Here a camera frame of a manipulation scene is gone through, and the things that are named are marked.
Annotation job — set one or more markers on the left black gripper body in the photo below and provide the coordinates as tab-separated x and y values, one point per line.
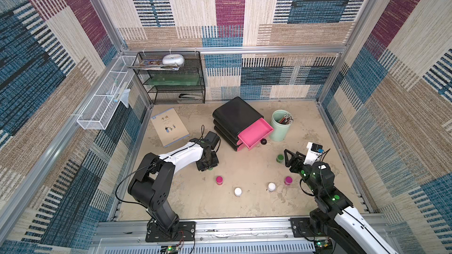
212	161

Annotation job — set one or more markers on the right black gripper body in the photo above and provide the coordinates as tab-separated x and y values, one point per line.
295	160

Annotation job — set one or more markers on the magenta paint can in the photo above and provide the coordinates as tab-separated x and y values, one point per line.
219	180
288	180

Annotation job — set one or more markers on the white paint can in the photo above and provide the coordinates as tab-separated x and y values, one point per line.
237	192
271	187

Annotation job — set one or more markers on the black drawer cabinet shell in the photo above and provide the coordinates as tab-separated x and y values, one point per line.
232	118

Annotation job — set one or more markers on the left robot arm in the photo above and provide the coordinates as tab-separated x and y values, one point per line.
151	183

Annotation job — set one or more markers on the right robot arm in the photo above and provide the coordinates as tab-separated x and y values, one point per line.
335	216

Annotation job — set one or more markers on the mint green pen cup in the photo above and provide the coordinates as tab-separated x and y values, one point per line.
279	131

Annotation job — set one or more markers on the pens in cup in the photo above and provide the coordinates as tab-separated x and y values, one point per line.
286	119

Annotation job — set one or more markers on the beige book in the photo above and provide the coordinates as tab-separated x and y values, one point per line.
169	127

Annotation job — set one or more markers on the green folder on shelf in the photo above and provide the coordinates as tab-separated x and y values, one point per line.
173	80

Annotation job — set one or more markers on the white round device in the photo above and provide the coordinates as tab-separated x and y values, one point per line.
173	59

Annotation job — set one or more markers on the magazine on shelf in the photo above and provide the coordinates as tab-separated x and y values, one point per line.
155	65

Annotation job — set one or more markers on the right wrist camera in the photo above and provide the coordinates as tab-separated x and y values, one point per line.
314	152

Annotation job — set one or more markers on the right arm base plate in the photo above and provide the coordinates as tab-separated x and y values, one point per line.
310	228

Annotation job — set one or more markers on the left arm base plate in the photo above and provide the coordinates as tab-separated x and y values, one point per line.
187	231

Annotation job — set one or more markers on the black wire mesh shelf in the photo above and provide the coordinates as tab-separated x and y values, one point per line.
173	94

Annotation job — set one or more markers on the white wire wall basket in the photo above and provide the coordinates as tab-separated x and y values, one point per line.
112	91

